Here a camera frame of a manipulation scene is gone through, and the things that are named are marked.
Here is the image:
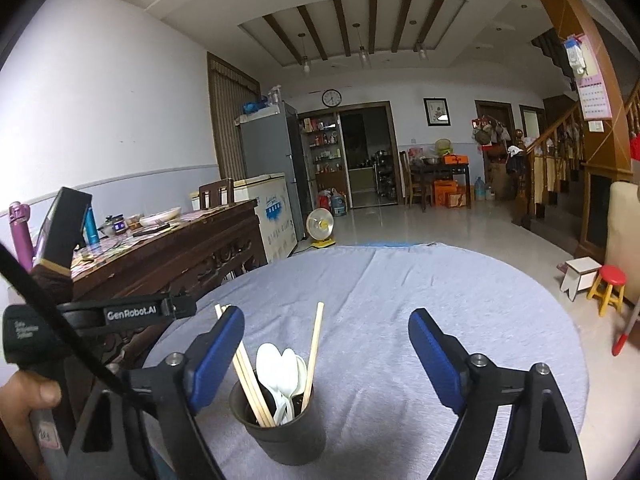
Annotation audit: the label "white plate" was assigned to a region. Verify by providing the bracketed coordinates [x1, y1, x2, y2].
[139, 206, 182, 227]

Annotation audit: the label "white plastic spoon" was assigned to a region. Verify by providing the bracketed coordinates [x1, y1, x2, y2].
[276, 347, 300, 423]
[294, 355, 309, 401]
[255, 342, 288, 426]

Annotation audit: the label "grey tablecloth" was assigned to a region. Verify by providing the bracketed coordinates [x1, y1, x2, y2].
[142, 244, 591, 480]

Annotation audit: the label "black box gold edge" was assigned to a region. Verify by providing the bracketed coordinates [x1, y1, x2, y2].
[32, 186, 93, 273]

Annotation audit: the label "purple bottle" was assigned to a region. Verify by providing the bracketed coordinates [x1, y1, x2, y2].
[9, 201, 36, 273]

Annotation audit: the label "wooden pillar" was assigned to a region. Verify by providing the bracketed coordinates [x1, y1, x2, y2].
[525, 0, 633, 263]

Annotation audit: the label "small white stool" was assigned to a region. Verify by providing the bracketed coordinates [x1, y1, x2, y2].
[559, 256, 602, 302]

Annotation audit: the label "carved dark wooden sideboard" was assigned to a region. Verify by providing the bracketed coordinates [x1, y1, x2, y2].
[27, 199, 269, 376]

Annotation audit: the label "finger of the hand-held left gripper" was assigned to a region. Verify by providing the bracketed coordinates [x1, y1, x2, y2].
[167, 291, 197, 319]

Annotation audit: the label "wooden stair railing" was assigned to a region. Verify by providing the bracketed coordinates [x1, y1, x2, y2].
[515, 75, 640, 231]

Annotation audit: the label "grey refrigerator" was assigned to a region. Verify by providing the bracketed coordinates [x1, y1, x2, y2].
[235, 101, 313, 241]

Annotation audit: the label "white chest freezer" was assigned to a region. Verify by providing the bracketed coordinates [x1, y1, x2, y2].
[189, 172, 297, 264]

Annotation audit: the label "metal kitchen rack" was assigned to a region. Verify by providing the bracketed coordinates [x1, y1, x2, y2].
[375, 150, 398, 200]

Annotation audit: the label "beige armchair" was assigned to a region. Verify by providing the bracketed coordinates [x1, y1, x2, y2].
[607, 180, 640, 306]

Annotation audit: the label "black cup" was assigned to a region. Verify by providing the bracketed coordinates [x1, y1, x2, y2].
[228, 377, 327, 466]

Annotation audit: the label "dark wooden side table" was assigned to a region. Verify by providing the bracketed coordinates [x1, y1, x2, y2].
[410, 155, 473, 209]

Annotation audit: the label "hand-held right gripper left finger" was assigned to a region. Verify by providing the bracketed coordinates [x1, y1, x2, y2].
[65, 305, 246, 480]

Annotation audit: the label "person's left hand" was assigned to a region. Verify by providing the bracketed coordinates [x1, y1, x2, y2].
[0, 372, 62, 467]

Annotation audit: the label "blue bottle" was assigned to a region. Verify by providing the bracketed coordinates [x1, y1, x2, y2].
[82, 205, 101, 246]

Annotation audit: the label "wooden chopstick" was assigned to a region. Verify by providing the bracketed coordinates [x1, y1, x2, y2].
[222, 304, 273, 427]
[214, 304, 266, 428]
[301, 302, 325, 413]
[232, 350, 277, 426]

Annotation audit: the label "wooden dining chair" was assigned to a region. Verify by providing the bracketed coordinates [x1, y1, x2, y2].
[398, 151, 433, 211]

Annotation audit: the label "dark wooden chair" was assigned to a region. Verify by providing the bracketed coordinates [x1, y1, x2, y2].
[199, 178, 236, 210]

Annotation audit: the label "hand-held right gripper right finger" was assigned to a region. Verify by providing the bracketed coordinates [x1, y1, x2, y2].
[408, 308, 589, 480]

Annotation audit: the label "red round stool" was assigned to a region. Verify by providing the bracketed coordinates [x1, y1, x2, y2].
[586, 265, 628, 317]

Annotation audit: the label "wall calendar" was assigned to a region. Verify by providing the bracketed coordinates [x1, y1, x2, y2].
[564, 33, 613, 121]

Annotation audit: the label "framed wall picture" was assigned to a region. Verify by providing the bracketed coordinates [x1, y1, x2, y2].
[423, 98, 451, 127]

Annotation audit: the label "orange cartons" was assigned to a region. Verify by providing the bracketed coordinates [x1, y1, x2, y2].
[433, 180, 468, 208]

